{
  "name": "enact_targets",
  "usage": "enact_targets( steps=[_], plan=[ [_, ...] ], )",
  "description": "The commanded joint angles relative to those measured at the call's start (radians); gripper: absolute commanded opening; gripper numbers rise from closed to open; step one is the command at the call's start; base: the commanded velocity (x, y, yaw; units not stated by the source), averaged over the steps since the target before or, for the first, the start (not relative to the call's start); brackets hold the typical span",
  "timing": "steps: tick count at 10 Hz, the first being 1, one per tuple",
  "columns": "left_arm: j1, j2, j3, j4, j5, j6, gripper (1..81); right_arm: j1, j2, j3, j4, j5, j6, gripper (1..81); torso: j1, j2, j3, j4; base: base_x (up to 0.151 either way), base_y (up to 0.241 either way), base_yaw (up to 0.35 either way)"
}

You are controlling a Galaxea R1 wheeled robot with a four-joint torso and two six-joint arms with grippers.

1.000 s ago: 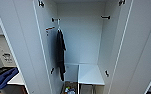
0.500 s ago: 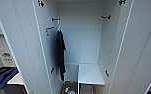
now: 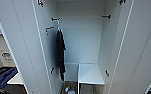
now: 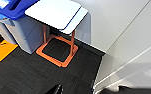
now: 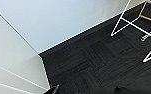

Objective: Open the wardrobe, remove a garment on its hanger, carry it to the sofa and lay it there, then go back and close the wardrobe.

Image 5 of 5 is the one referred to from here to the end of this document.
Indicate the grey chair white frame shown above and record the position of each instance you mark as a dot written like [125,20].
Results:
[137,23]

